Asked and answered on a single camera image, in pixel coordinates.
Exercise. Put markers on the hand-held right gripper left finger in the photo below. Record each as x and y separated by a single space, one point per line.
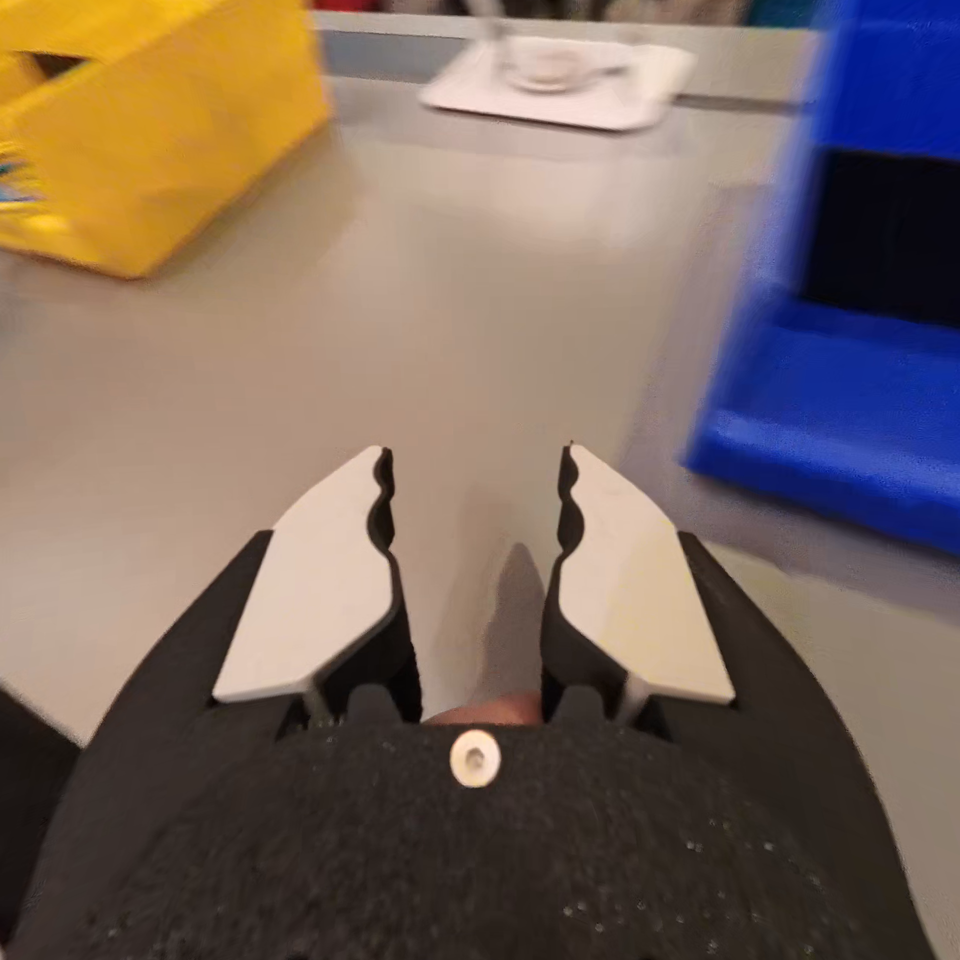
315 592

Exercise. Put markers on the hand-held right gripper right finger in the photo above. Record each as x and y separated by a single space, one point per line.
637 592

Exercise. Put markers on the blue plastic bin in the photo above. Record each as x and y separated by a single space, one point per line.
825 420

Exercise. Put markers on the yellow plastic bin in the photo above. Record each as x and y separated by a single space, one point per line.
165 135

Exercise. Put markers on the person's black clothing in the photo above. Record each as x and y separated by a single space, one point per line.
30 787

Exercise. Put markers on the black bin divider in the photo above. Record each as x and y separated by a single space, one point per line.
52 66
885 240

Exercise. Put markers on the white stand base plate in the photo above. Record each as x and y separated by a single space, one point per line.
480 90

